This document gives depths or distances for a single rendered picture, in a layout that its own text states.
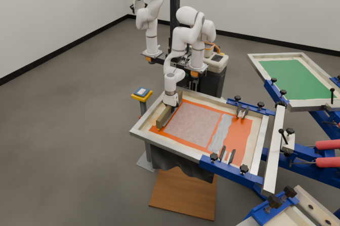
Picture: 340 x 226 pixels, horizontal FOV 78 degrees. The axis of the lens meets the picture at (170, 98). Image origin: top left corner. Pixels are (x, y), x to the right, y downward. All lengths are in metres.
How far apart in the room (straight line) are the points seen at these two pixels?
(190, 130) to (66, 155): 1.70
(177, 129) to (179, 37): 0.59
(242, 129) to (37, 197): 2.00
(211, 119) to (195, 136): 0.20
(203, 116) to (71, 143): 1.79
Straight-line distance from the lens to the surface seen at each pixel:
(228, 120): 1.54
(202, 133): 1.42
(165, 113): 1.40
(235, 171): 1.24
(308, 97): 2.00
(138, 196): 2.26
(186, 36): 1.24
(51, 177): 2.64
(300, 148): 1.42
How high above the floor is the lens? 2.02
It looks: 40 degrees down
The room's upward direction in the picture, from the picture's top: straight up
